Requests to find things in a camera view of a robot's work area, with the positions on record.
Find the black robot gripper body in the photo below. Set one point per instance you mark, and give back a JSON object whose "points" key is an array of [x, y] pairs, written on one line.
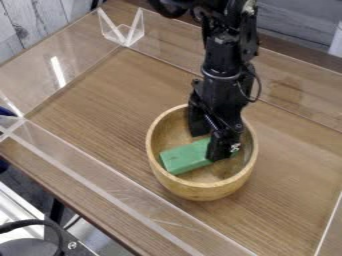
{"points": [[222, 98]]}

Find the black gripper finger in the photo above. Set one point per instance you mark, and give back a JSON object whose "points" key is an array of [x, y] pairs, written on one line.
{"points": [[198, 124], [224, 145]]}

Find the green rectangular block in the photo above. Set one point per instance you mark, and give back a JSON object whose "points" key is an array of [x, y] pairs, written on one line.
{"points": [[185, 158]]}

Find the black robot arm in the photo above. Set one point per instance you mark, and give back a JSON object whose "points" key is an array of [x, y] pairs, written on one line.
{"points": [[230, 37]]}

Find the light wooden bowl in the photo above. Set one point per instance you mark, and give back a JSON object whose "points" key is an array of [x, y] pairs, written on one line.
{"points": [[205, 183]]}

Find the white object at right edge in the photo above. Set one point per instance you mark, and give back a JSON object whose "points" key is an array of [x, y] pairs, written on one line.
{"points": [[336, 47]]}

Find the black table leg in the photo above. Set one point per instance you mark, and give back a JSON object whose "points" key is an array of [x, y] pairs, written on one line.
{"points": [[57, 211]]}

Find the clear acrylic corner bracket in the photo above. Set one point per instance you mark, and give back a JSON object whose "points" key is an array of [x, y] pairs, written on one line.
{"points": [[123, 34]]}

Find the clear acrylic tray wall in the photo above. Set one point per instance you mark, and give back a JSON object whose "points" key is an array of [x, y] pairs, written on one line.
{"points": [[86, 97]]}

